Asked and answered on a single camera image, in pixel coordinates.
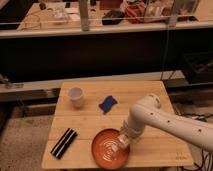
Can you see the blue sponge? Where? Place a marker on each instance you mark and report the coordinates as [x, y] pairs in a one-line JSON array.
[[107, 104]]

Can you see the black bag on bench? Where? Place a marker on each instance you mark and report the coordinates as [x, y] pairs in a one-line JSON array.
[[112, 17]]

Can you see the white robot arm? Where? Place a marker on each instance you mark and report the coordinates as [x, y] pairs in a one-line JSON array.
[[147, 111]]

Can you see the red cloth on bench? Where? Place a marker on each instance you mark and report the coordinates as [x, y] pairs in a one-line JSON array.
[[135, 13]]

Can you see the black crate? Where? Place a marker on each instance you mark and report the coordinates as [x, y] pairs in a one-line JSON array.
[[198, 67]]

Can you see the white plastic bottle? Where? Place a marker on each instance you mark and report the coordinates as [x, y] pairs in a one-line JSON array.
[[116, 147]]

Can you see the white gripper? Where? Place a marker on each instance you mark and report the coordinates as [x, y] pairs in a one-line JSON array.
[[127, 134]]

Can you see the white cup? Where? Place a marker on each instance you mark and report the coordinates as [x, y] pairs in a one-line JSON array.
[[76, 97]]

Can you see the orange ceramic bowl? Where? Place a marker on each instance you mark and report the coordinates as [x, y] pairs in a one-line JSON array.
[[101, 150]]

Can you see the black striped rectangular block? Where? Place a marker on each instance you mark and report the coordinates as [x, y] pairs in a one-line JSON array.
[[63, 143]]

